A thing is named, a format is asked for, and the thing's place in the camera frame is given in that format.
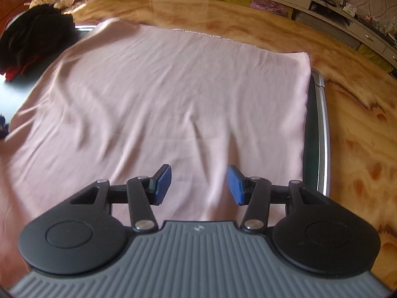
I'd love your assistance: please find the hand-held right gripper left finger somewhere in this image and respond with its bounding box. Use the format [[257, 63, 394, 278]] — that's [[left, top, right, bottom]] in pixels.
[[70, 164, 173, 233]]

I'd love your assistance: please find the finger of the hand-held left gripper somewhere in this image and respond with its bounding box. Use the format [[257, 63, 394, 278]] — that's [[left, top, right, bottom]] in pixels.
[[0, 112, 10, 141]]

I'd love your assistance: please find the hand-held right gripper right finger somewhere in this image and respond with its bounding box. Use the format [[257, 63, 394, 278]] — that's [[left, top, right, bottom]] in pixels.
[[226, 164, 330, 233]]

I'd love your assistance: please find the pink garment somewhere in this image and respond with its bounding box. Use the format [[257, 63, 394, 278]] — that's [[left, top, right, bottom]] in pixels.
[[0, 17, 312, 286]]

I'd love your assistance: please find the pile of dark clothes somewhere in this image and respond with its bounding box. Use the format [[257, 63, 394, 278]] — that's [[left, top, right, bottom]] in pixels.
[[0, 4, 77, 75]]

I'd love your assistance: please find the red cloth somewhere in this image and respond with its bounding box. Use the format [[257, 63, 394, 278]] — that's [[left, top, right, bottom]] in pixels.
[[0, 54, 41, 83]]

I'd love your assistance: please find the green table mat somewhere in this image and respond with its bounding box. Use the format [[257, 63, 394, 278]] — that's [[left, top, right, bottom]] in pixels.
[[0, 24, 330, 197]]

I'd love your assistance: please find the purple patterned box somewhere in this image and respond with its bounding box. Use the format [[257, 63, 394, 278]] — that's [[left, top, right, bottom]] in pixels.
[[251, 0, 294, 15]]

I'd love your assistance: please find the cream television cabinet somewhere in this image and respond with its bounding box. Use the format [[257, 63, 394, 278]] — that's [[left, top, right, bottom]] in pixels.
[[198, 0, 397, 79]]

